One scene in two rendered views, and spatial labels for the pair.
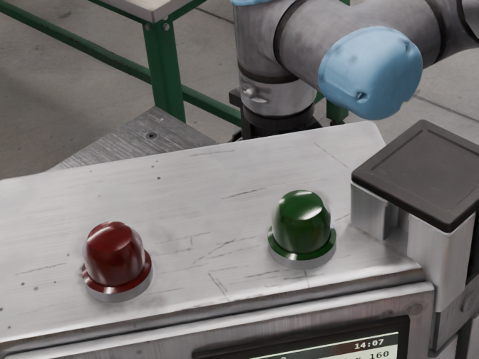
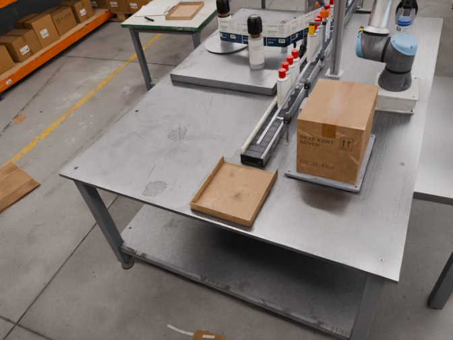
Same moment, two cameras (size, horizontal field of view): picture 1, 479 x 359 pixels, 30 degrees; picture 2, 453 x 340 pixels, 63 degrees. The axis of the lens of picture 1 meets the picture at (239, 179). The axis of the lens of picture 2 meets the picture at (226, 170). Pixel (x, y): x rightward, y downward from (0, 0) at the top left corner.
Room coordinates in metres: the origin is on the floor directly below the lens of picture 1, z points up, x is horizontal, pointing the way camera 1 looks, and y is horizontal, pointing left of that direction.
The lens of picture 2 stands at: (-0.95, -1.66, 1.93)
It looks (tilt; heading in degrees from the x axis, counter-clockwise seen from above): 43 degrees down; 74
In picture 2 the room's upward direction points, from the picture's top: 9 degrees counter-clockwise
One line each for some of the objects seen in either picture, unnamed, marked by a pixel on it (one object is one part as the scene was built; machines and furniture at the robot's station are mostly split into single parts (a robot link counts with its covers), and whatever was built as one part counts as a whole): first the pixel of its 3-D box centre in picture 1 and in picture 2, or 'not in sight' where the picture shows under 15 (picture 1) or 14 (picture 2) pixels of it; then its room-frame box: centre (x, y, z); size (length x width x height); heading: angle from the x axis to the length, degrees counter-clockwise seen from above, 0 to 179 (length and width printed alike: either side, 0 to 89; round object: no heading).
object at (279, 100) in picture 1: (275, 82); not in sight; (0.72, -0.04, 1.22); 0.08 x 0.08 x 0.05
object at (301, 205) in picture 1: (301, 223); not in sight; (0.24, -0.02, 1.49); 0.03 x 0.03 x 0.02
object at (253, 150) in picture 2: not in sight; (307, 69); (0.12, 0.01, 0.86); 1.65 x 0.08 x 0.04; 41
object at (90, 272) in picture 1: (113, 254); not in sight; (0.23, 0.05, 1.49); 0.03 x 0.03 x 0.02
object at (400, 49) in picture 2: not in sight; (400, 51); (0.32, -0.45, 1.09); 0.13 x 0.12 x 0.14; 123
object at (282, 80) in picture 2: not in sight; (282, 89); (-0.20, -0.28, 0.98); 0.05 x 0.05 x 0.20
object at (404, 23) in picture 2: not in sight; (403, 25); (0.71, -0.06, 0.98); 0.07 x 0.07 x 0.07
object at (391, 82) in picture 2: not in sight; (396, 74); (0.33, -0.45, 0.97); 0.15 x 0.15 x 0.10
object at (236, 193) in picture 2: not in sight; (234, 187); (-0.63, -0.65, 0.85); 0.30 x 0.26 x 0.04; 41
